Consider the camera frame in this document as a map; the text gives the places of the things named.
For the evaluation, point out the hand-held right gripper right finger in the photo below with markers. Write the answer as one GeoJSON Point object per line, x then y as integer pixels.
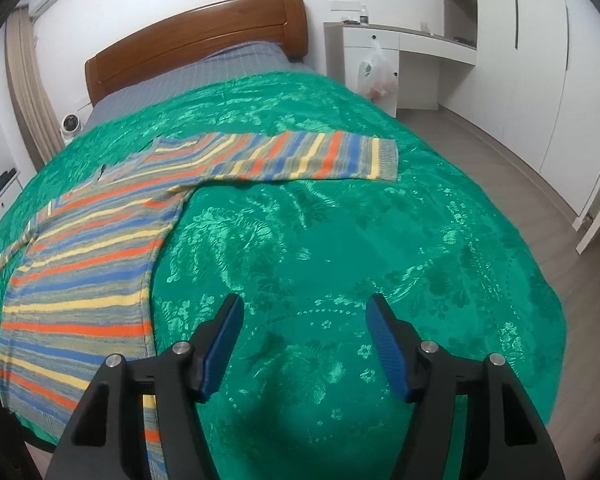
{"type": "Point", "coordinates": [389, 347]}

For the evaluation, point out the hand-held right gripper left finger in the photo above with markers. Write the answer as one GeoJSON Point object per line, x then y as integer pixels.
{"type": "Point", "coordinates": [219, 347]}

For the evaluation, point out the striped knit sweater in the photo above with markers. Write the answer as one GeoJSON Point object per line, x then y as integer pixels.
{"type": "Point", "coordinates": [90, 265]}

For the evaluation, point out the white low drawer cabinet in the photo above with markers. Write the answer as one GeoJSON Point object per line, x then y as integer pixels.
{"type": "Point", "coordinates": [2, 215]}

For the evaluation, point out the green floral blanket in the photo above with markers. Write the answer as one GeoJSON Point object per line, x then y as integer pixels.
{"type": "Point", "coordinates": [330, 240]}

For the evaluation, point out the beige curtain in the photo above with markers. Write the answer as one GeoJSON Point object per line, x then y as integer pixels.
{"type": "Point", "coordinates": [30, 90]}

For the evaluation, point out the white door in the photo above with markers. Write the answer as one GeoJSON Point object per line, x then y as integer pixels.
{"type": "Point", "coordinates": [597, 220]}

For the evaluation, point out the grey bed sheet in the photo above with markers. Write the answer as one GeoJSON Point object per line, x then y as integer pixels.
{"type": "Point", "coordinates": [195, 77]}

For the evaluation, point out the white plastic bag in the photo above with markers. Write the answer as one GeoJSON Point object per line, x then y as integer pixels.
{"type": "Point", "coordinates": [377, 75]}

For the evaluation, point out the white desk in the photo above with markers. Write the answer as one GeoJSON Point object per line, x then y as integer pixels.
{"type": "Point", "coordinates": [420, 60]}

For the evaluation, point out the wooden bed headboard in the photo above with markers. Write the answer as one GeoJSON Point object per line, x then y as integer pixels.
{"type": "Point", "coordinates": [190, 35]}

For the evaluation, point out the white wardrobe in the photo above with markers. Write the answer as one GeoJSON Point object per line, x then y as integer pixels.
{"type": "Point", "coordinates": [555, 70]}

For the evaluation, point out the clear bottle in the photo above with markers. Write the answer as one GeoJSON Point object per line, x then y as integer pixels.
{"type": "Point", "coordinates": [364, 15]}

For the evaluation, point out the white wall outlet plate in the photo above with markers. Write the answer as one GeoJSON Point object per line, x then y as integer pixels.
{"type": "Point", "coordinates": [345, 6]}

